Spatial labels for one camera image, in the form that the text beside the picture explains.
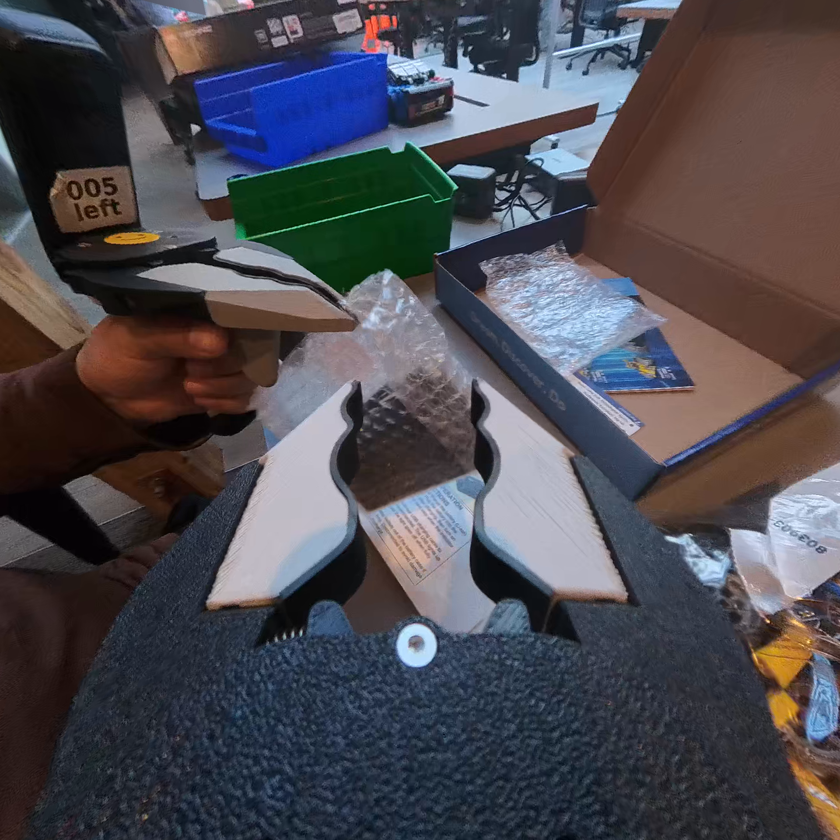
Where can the blue plastic bin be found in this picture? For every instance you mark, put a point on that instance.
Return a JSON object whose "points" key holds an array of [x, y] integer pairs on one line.
{"points": [[223, 111], [321, 118]]}

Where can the clear bag small dark parts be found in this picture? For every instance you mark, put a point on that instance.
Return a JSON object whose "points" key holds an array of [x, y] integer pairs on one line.
{"points": [[407, 341]]}

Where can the person's left forearm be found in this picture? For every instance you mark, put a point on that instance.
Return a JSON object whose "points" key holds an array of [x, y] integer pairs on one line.
{"points": [[46, 426]]}

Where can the black electronic device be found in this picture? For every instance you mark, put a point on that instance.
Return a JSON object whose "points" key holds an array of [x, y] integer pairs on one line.
{"points": [[472, 190]]}

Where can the thin blue printed leaflet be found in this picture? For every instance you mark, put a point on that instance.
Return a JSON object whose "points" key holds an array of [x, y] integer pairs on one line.
{"points": [[649, 367]]}

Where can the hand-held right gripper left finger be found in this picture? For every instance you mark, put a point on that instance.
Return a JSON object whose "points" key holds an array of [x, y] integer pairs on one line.
{"points": [[289, 525]]}

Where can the clear bag yellow blue parts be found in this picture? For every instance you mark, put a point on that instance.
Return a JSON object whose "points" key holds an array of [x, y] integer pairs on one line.
{"points": [[800, 525]]}

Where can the black mesh office chair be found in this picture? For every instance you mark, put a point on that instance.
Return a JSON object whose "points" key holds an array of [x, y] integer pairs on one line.
{"points": [[502, 39]]}

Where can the blue cardboard box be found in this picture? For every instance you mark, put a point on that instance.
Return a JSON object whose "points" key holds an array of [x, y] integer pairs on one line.
{"points": [[722, 197]]}

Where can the person's left hand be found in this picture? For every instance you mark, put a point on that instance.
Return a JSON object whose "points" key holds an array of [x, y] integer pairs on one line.
{"points": [[151, 367]]}

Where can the grey desk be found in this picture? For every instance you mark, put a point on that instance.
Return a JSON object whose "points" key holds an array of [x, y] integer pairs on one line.
{"points": [[407, 590]]}

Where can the white flat adapter box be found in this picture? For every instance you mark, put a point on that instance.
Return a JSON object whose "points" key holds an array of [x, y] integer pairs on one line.
{"points": [[558, 161]]}

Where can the clear bag yellow leaflet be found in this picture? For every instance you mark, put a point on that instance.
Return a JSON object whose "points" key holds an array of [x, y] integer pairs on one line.
{"points": [[787, 656]]}

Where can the clear bag grey tracks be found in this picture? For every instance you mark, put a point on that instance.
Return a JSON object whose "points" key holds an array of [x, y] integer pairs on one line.
{"points": [[564, 302]]}

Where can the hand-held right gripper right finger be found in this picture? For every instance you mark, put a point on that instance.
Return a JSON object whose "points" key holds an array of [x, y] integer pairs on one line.
{"points": [[544, 525]]}

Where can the small black box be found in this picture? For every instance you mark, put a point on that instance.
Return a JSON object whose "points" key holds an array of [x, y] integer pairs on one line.
{"points": [[571, 193]]}

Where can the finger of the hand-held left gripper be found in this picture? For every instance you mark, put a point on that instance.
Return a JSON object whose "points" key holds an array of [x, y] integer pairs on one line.
{"points": [[275, 308], [262, 266]]}

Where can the blue-cover instruction booklet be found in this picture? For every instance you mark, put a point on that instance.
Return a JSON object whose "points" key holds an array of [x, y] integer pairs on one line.
{"points": [[420, 544]]}

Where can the background work table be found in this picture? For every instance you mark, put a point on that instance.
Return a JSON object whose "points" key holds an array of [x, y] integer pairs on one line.
{"points": [[525, 118]]}

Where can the dark stickered table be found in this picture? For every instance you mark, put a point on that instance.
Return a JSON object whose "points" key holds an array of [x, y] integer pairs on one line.
{"points": [[229, 39]]}

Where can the blue black tool battery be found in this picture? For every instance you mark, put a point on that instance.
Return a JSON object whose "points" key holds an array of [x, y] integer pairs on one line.
{"points": [[420, 98]]}

